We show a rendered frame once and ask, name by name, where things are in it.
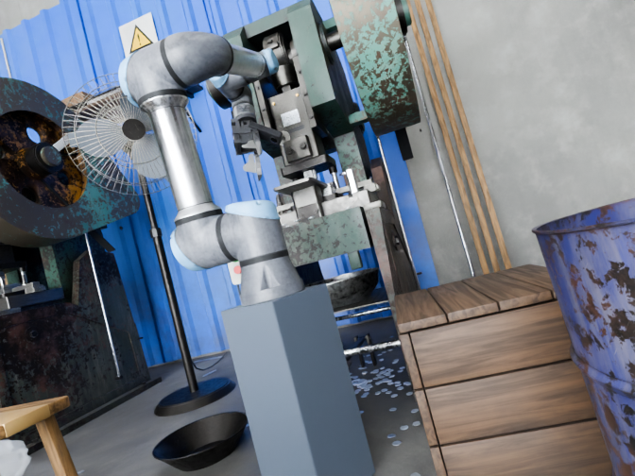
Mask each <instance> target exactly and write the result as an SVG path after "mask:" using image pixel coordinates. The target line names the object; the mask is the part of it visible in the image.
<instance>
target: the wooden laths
mask: <svg viewBox="0 0 635 476"><path fill-rule="evenodd" d="M406 1H407V4H408V6H409V10H410V15H411V20H412V24H411V27H412V30H413V33H414V37H415V40H416V44H417V47H418V50H419V53H420V59H421V62H422V66H423V69H424V73H425V75H426V79H427V82H428V86H429V89H430V92H431V95H432V98H433V102H434V105H435V109H436V112H437V116H438V120H439V124H440V127H441V131H442V134H443V138H444V141H445V144H446V147H447V150H448V154H449V157H450V161H451V164H452V167H453V170H454V173H455V179H456V183H457V186H458V190H459V193H460V196H461V199H462V202H463V206H464V209H465V213H466V215H467V219H468V222H469V225H470V229H471V232H472V238H473V241H474V244H475V248H476V251H477V254H478V258H479V261H480V264H481V267H482V271H483V274H484V275H485V274H489V269H488V265H487V262H486V258H485V255H484V252H483V248H482V246H481V242H480V239H479V236H478V232H477V229H476V226H475V223H474V220H473V216H472V210H471V207H470V203H469V200H468V198H467V194H466V191H465V187H464V184H463V181H462V177H461V175H460V171H459V168H458V165H457V161H456V158H455V153H454V149H453V146H452V143H451V139H450V136H449V132H448V129H447V127H446V123H445V120H444V116H443V113H442V110H441V106H440V104H439V100H438V95H437V91H436V88H435V84H434V81H433V78H432V75H431V72H430V68H429V65H428V61H427V58H426V56H425V52H424V49H423V45H422V42H421V39H420V33H419V30H418V27H417V23H416V20H415V17H414V13H413V10H412V7H411V4H410V1H409V0H406ZM414 2H415V5H416V9H417V12H418V14H419V18H420V23H421V27H422V30H423V34H424V37H425V40H426V43H427V46H428V50H429V53H430V56H431V60H432V62H433V65H434V69H435V72H436V76H437V79H438V85H439V88H440V91H441V94H442V97H443V101H444V104H445V108H446V111H447V113H448V117H449V120H450V123H451V127H452V130H453V134H454V136H455V142H456V145H457V149H458V152H459V155H460V159H461V161H462V164H463V168H464V171H465V175H466V178H467V181H468V184H469V187H470V191H471V194H472V200H473V203H474V207H475V209H476V212H477V216H478V219H479V222H480V226H481V229H482V232H483V235H484V238H485V242H486V245H487V249H488V252H489V257H490V260H491V263H492V267H493V270H494V273H496V272H497V271H501V270H500V267H499V264H498V261H497V258H496V254H495V251H494V248H493V244H492V241H491V239H490V235H489V230H488V226H487V223H486V219H485V216H484V214H483V210H482V207H481V204H480V200H479V197H478V194H477V191H476V188H475V185H474V181H473V178H472V172H471V169H470V166H469V163H468V160H467V156H466V153H465V150H464V146H463V144H462V141H461V137H460V134H459V130H458V127H457V124H456V120H455V116H454V112H453V109H452V106H451V102H450V99H449V96H448V93H447V90H446V86H445V83H444V80H443V76H442V73H441V71H440V67H439V64H438V58H437V55H436V52H435V48H434V46H433V43H432V39H431V36H430V32H429V29H428V26H427V23H426V20H425V17H424V13H423V10H422V7H421V3H420V0H414ZM425 3H426V7H427V9H428V12H429V16H430V19H431V22H432V26H433V29H434V31H435V35H436V38H437V41H438V47H439V50H440V54H441V56H442V59H443V63H444V66H445V69H446V73H447V76H448V78H449V82H450V85H451V88H452V92H453V95H454V98H455V103H456V106H457V110H458V113H459V116H460V120H461V123H462V126H463V129H464V132H465V135H466V139H467V142H468V145H469V149H470V151H471V154H472V160H473V163H474V167H475V170H476V173H477V176H478V179H479V182H480V186H481V189H482V192H483V196H484V198H485V201H486V205H487V208H488V211H489V217H490V220H491V224H492V226H493V229H494V233H495V236H496V239H497V243H498V246H499V248H500V252H501V255H502V258H503V262H504V265H505V268H506V269H509V268H512V266H511V263H510V260H509V258H508V254H507V251H506V245H505V242H504V239H503V235H502V232H501V230H500V227H499V223H498V220H497V217H496V213H495V210H494V208H493V204H492V201H491V198H490V195H489V189H488V186H487V183H486V180H485V177H484V173H483V170H482V167H481V164H480V161H479V158H478V155H477V151H476V148H475V145H474V141H473V138H472V134H471V130H470V127H469V124H468V120H467V117H466V114H465V111H464V108H463V105H462V102H461V98H460V95H459V92H458V89H457V86H456V83H455V77H454V74H453V70H452V67H451V64H450V62H449V58H448V55H447V52H446V48H445V45H444V42H443V39H442V36H441V33H440V30H439V26H438V21H437V17H436V14H435V12H434V8H433V5H432V2H431V0H425ZM405 37H406V35H405ZM405 46H406V49H407V53H408V56H409V59H410V62H411V66H412V69H413V73H414V76H415V79H416V82H417V86H418V89H419V93H420V99H421V102H422V105H423V108H424V112H425V115H426V119H427V122H428V126H429V128H430V132H431V135H432V139H433V142H434V146H435V149H436V152H437V155H438V161H439V165H440V168H441V172H442V175H443V178H444V181H445V185H446V188H447V192H448V195H449V198H450V201H451V205H452V208H453V212H454V215H455V221H456V224H457V227H458V231H459V234H460V238H461V241H462V245H463V247H464V251H465V254H466V258H467V261H468V265H469V268H470V271H471V274H472V278H473V277H475V274H474V270H473V267H472V261H471V257H470V254H469V251H468V248H467V245H466V241H465V238H464V234H463V231H462V228H461V225H460V221H459V218H458V214H457V211H456V207H455V202H454V199H453V195H452V192H451V188H450V185H449V181H448V179H447V175H446V172H445V168H444V165H443V161H442V158H441V156H440V152H439V149H438V143H437V139H436V136H435V132H434V130H433V126H432V123H431V119H430V116H429V112H428V109H427V106H426V103H425V99H424V96H423V92H422V89H421V85H420V80H419V77H418V73H417V70H416V67H415V63H414V61H413V57H412V54H411V50H410V47H409V43H408V40H407V37H406V42H405Z"/></svg>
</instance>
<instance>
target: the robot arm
mask: <svg viewBox="0 0 635 476"><path fill-rule="evenodd" d="M278 71H279V62H278V60H277V57H276V55H275V53H274V52H273V51H272V50H271V49H270V48H268V49H265V50H262V51H261V52H255V51H252V50H249V49H247V48H243V47H240V46H237V45H234V44H231V43H229V42H228V41H227V40H226V39H225V38H224V37H222V36H219V35H216V34H213V33H208V32H200V31H184V32H179V33H175V34H172V35H170V36H168V37H166V38H164V39H162V40H160V41H158V42H155V43H153V44H152V45H150V46H148V47H146V48H144V49H142V50H138V51H135V52H133V53H132V54H131V55H130V56H128V57H127V58H125V59H123V61H122V62H121V64H120V66H119V71H118V76H119V82H120V86H121V88H122V91H123V93H124V95H127V96H128V100H129V102H130V103H131V104H133V105H134V106H136V107H138V108H139V109H140V112H142V113H144V114H145V115H147V116H148V117H149V120H150V123H151V126H152V129H153V132H154V135H155V139H156V142H157V145H158V148H159V150H160V154H161V157H162V160H163V166H164V169H165V172H166V174H167V178H168V181H169V184H170V187H171V190H172V194H173V197H174V199H175V202H176V206H177V209H178V215H177V216H176V218H175V220H174V222H175V225H176V229H175V230H174V231H173V232H172V234H171V236H170V237H171V239H170V246H171V249H172V252H173V254H174V256H175V258H176V259H177V260H178V262H179V263H180V264H181V265H182V266H185V268H187V269H189V270H192V271H200V270H204V269H205V270H208V269H212V268H213V267H216V266H220V265H222V264H228V263H232V262H236V261H239V264H240V267H241V295H240V300H241V304H242V306H248V305H252V304H257V303H261V302H265V301H269V300H272V299H276V298H282V297H285V296H289V295H292V294H295V293H298V292H300V291H302V290H304V289H305V286H304V282H303V279H301V278H300V276H299V273H298V272H297V270H296V268H295V266H294V265H293V264H292V262H291V260H290V258H289V254H288V250H287V246H286V242H285V239H284V235H283V229H282V225H281V221H280V219H281V217H280V216H279V215H278V211H277V208H276V205H275V204H274V203H273V202H272V201H269V200H252V201H244V202H237V203H232V204H230V205H227V206H226V210H225V212H226V213H225V214H223V212H222V209H221V208H220V207H219V206H217V205H215V204H214V203H213V199H212V196H211V193H210V189H209V186H208V183H207V180H206V177H205V174H204V171H203V167H202V164H201V161H200V158H199V154H198V152H197V146H196V143H195V140H194V137H193V133H192V130H191V128H190V124H189V121H188V118H187V115H186V111H185V108H186V106H187V104H188V103H189V99H188V96H187V92H186V90H187V89H190V88H192V87H194V86H196V85H198V84H199V83H201V82H203V81H205V80H208V79H210V80H211V81H212V83H213V84H214V85H215V87H216V88H217V89H218V90H219V91H220V92H222V93H223V95H224V96H225V97H226V98H227V99H228V100H229V101H230V102H231V103H232V111H233V117H234V119H231V124H232V136H233V143H234V148H235V154H236V156H240V155H243V154H248V153H252V152H253V153H254V154H250V155H249V162H248V163H246V164H244V166H243V169H244V171H246V172H252V173H257V178H258V181H260V180H261V177H262V169H261V163H260V155H261V154H262V153H263V150H262V146H261V141H260V139H262V140H265V141H268V142H270V143H273V144H275V145H280V143H281V141H282V137H283V134H282V133H281V132H280V131H278V130H275V129H273V128H270V127H266V126H263V125H260V124H257V121H256V113H255V108H254V104H253V99H252V92H251V89H250V86H249V84H250V83H253V82H255V81H257V80H260V79H262V78H264V77H268V76H271V75H273V74H275V73H277V72H278ZM253 156H254V157H253ZM254 160H255V162H254Z"/></svg>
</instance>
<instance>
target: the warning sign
mask: <svg viewBox="0 0 635 476"><path fill-rule="evenodd" d="M119 31H120V35H121V39H122V43H123V46H124V51H125V55H126V58H127V57H128V56H130V55H131V54H132V53H133V52H135V51H138V50H142V49H144V48H146V47H148V46H150V45H152V44H153V43H156V42H157V41H158V38H157V34H156V30H155V26H154V23H153V19H152V15H151V12H149V13H148V14H145V15H143V16H141V17H139V18H137V19H135V20H133V21H131V22H129V23H127V24H125V25H122V26H120V27H119Z"/></svg>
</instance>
